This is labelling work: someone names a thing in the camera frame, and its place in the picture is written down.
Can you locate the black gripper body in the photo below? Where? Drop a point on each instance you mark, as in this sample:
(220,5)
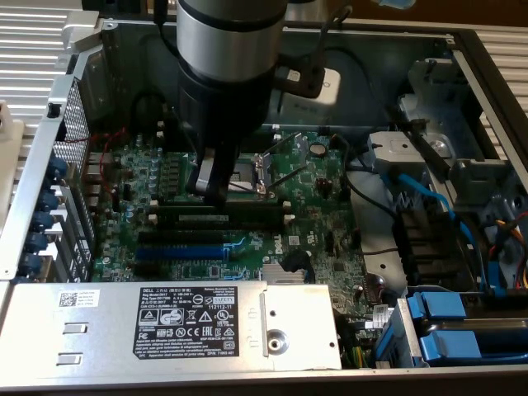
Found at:
(227,111)

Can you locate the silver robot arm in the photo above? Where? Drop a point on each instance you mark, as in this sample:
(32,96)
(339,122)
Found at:
(231,41)

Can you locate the RAM slot black latches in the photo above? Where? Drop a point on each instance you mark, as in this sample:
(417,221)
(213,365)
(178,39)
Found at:
(255,205)
(264,149)
(264,139)

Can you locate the thin metal locking lever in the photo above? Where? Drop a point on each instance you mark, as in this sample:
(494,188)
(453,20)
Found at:
(251,187)

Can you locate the CPU socket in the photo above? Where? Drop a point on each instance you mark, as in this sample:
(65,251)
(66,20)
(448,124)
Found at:
(257,173)

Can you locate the metal socket cover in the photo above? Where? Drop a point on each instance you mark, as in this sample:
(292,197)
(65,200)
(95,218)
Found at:
(288,142)

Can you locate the blue expansion slot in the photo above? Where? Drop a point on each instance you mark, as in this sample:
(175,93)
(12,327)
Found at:
(181,252)

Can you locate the green Dell motherboard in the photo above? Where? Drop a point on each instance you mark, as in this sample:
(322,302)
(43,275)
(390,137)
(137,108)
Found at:
(313,206)

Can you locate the silver coin cell battery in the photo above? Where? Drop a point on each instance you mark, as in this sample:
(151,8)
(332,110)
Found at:
(317,149)

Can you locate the silver finned heat sink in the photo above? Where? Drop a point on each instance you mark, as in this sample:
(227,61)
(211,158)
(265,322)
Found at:
(274,274)

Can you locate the short black expansion slot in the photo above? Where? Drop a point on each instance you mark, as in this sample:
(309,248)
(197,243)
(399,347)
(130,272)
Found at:
(146,270)

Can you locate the metal rear port blocks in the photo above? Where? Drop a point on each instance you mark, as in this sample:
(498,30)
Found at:
(97,165)

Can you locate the grey metal PC case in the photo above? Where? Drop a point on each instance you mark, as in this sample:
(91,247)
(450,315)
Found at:
(371,82)

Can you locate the black box behind case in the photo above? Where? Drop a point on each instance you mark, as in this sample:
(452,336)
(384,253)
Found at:
(115,4)

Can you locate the blue card retention clip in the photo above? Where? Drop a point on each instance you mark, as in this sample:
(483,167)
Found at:
(32,263)
(49,201)
(57,170)
(43,222)
(37,242)

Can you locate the silver power supply unit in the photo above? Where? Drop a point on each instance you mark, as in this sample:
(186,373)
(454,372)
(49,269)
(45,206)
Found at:
(103,330)

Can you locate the black diagonal bar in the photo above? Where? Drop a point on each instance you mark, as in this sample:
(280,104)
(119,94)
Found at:
(429,150)

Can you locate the grey metal drive cage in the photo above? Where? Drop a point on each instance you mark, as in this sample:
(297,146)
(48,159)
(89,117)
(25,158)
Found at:
(437,111)

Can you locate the blue plastic disk carrier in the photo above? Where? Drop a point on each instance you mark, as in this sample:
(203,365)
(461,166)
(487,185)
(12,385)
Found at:
(441,305)
(449,346)

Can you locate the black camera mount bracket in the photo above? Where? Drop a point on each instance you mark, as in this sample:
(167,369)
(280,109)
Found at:
(305,78)

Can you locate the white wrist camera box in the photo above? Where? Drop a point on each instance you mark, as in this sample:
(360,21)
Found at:
(330,88)

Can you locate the grey disk bay frame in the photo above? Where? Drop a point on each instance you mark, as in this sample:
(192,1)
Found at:
(402,330)

